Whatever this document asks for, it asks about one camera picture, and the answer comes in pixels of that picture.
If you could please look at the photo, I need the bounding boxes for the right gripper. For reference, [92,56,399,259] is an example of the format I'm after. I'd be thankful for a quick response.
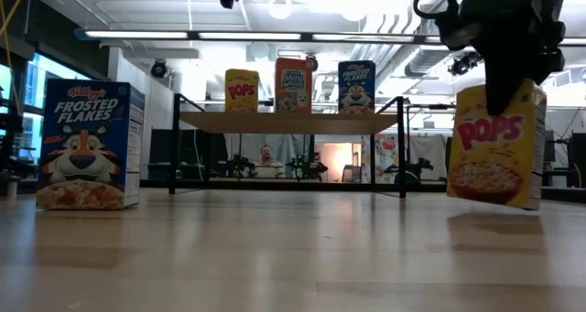
[437,0,573,117]

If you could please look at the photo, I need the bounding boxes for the yellow Corn Pops cereal box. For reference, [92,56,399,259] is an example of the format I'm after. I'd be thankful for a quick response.
[224,68,260,113]
[446,78,548,211]

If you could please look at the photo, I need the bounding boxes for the orange Mini Wheats cereal box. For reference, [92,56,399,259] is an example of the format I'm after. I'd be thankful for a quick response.
[274,57,314,114]

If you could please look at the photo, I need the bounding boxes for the blue Frosted Flakes cereal box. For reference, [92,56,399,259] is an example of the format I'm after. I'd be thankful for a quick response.
[36,77,147,211]
[337,59,377,115]

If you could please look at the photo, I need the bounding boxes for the wooden shelf black metal legs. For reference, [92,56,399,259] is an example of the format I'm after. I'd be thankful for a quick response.
[168,92,407,199]

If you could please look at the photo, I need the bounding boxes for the black ceiling spotlight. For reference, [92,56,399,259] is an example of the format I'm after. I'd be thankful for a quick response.
[447,50,482,78]

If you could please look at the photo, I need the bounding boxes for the white globe pendant lamp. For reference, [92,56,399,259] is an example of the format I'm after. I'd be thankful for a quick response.
[267,0,294,21]

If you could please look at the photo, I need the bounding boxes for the black background cabinet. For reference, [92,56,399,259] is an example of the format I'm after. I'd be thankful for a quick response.
[569,132,586,188]

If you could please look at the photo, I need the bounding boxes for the colourful printed poster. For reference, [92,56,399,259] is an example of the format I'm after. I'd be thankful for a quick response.
[361,133,409,185]

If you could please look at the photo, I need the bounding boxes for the person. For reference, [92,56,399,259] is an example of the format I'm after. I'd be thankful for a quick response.
[254,144,288,179]

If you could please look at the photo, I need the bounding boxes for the large glass window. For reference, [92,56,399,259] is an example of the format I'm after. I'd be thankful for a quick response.
[0,50,110,179]

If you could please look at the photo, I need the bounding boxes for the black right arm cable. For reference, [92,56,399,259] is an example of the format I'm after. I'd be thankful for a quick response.
[374,0,461,37]

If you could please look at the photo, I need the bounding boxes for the black aluminium table frame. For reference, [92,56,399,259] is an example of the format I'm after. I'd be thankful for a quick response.
[0,177,586,204]

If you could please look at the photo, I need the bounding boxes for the yellow cable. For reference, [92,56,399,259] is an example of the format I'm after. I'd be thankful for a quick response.
[0,0,29,116]

